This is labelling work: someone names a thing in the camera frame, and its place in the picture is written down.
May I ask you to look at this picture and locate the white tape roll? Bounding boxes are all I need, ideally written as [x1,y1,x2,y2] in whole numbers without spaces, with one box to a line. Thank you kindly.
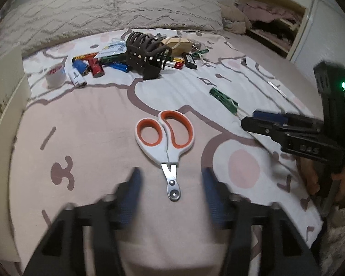
[45,63,66,89]

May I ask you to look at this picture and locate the beige textured pillow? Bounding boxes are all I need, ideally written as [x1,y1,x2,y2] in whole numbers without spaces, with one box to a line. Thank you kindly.
[112,0,223,32]
[0,0,117,57]

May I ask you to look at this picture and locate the right beige textured pillow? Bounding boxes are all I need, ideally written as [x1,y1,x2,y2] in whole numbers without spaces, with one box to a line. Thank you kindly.
[112,0,223,32]

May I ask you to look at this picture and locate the crumpled beige blanket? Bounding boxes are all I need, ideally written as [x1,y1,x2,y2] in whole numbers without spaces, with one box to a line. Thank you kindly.
[221,4,251,35]

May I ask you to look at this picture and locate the blue lighter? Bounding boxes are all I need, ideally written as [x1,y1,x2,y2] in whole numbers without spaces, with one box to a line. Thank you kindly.
[72,59,89,76]

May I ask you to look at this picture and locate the wooden shelf with clothes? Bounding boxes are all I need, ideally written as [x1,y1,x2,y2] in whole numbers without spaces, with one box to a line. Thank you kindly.
[236,0,308,60]

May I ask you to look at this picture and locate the green clip with white cord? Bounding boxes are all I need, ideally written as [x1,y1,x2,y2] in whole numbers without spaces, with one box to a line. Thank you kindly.
[209,88,248,120]

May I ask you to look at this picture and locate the left beige textured pillow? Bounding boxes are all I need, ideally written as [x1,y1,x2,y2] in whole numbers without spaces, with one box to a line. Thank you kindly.
[0,0,117,57]

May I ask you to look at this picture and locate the metal back scratcher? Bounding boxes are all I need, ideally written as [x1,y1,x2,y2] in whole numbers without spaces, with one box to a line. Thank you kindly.
[240,57,292,104]

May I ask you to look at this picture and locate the red lighter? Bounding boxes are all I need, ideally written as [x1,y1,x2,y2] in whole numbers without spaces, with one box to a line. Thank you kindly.
[88,58,104,78]

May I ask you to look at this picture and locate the cartoon print bed blanket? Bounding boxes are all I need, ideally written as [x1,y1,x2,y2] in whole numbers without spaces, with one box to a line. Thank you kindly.
[8,27,332,276]

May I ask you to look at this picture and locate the white orange scissors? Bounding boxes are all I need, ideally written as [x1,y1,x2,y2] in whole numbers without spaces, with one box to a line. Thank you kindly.
[135,110,195,202]

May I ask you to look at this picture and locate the person's right hand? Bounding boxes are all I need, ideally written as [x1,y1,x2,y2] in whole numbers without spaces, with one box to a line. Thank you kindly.
[297,158,345,209]

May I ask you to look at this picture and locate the brown claw hair clip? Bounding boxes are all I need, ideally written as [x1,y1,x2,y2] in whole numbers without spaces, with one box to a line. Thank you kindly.
[126,31,173,81]

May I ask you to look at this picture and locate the wooden oval box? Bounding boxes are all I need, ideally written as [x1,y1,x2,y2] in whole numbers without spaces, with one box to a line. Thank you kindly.
[162,37,193,57]

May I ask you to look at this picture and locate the black lighter with barcode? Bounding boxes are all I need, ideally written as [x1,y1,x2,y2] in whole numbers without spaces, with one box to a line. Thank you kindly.
[182,52,197,70]

